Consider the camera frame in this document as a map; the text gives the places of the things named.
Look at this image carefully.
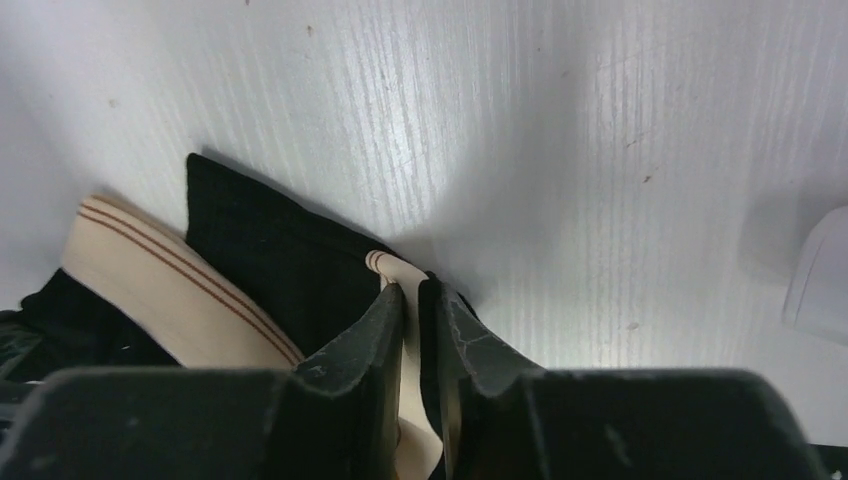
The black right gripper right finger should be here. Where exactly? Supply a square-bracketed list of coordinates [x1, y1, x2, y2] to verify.
[418, 274, 542, 479]

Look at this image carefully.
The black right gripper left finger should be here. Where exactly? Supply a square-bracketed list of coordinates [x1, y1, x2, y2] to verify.
[291, 284, 405, 479]

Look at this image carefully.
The black underwear beige waistband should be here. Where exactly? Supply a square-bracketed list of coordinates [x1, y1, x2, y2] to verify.
[1, 153, 446, 479]

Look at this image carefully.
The metal drying rack stand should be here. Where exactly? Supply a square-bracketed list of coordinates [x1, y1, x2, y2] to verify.
[782, 207, 847, 346]

